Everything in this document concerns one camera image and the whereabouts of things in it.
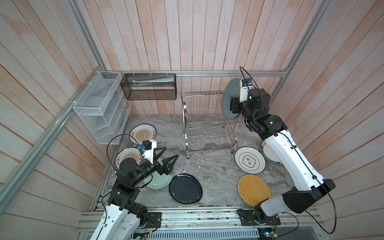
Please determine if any white plate dark lettered rim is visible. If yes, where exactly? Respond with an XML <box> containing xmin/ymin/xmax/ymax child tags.
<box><xmin>261</xmin><ymin>141</ymin><xmax>283</xmax><ymax>165</ymax></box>

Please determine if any chrome dish rack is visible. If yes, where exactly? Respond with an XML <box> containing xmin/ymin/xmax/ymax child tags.
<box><xmin>181</xmin><ymin>92</ymin><xmax>238</xmax><ymax>159</ymax></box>

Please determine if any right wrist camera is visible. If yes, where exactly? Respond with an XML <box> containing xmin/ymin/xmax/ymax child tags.
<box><xmin>240</xmin><ymin>78</ymin><xmax>253</xmax><ymax>103</ymax></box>

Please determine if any orange sunburst plate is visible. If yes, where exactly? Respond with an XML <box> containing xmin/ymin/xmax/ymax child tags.
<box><xmin>129</xmin><ymin>124</ymin><xmax>157</xmax><ymax>145</ymax></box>
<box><xmin>115</xmin><ymin>148</ymin><xmax>143</xmax><ymax>169</ymax></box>

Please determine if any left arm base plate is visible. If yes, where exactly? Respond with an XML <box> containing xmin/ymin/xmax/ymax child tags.
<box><xmin>139</xmin><ymin>212</ymin><xmax>162</xmax><ymax>229</ymax></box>

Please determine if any white wire shelf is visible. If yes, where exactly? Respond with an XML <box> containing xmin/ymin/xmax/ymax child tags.
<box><xmin>74</xmin><ymin>71</ymin><xmax>132</xmax><ymax>145</ymax></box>

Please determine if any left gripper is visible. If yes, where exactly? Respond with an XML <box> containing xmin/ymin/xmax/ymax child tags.
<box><xmin>131</xmin><ymin>146</ymin><xmax>179</xmax><ymax>186</ymax></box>

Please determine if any grey-green plate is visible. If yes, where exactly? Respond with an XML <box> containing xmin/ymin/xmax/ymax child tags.
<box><xmin>221</xmin><ymin>78</ymin><xmax>243</xmax><ymax>120</ymax></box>

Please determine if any dark blue oval plate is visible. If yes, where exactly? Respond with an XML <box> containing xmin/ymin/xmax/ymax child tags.
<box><xmin>169</xmin><ymin>173</ymin><xmax>203</xmax><ymax>205</ymax></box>

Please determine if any white plate black outline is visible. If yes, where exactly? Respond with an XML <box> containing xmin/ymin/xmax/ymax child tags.
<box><xmin>235</xmin><ymin>147</ymin><xmax>266</xmax><ymax>175</ymax></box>

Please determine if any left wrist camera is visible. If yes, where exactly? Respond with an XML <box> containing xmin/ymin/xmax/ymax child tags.
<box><xmin>140</xmin><ymin>140</ymin><xmax>157</xmax><ymax>164</ymax></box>

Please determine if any mint plate with flower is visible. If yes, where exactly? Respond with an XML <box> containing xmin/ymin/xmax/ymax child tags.
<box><xmin>143</xmin><ymin>170</ymin><xmax>174</xmax><ymax>190</ymax></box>

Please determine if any black mesh basket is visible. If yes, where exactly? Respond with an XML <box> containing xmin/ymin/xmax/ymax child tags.
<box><xmin>120</xmin><ymin>73</ymin><xmax>177</xmax><ymax>101</ymax></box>

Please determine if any aluminium frame rail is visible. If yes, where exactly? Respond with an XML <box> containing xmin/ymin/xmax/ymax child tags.
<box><xmin>113</xmin><ymin>70</ymin><xmax>288</xmax><ymax>78</ymax></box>

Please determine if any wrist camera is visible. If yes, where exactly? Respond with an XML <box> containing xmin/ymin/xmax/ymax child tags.
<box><xmin>240</xmin><ymin>78</ymin><xmax>253</xmax><ymax>103</ymax></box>
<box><xmin>140</xmin><ymin>140</ymin><xmax>157</xmax><ymax>164</ymax></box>

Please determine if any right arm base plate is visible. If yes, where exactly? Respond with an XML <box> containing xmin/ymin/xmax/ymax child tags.
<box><xmin>236</xmin><ymin>209</ymin><xmax>281</xmax><ymax>226</ymax></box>

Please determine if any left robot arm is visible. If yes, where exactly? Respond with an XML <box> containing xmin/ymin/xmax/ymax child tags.
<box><xmin>91</xmin><ymin>141</ymin><xmax>179</xmax><ymax>240</ymax></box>

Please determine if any yellow woven plate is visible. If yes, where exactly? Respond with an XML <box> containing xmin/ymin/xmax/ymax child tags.
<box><xmin>238</xmin><ymin>175</ymin><xmax>271</xmax><ymax>206</ymax></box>

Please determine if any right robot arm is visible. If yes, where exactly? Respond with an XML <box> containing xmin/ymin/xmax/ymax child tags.
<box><xmin>222</xmin><ymin>89</ymin><xmax>336</xmax><ymax>224</ymax></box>

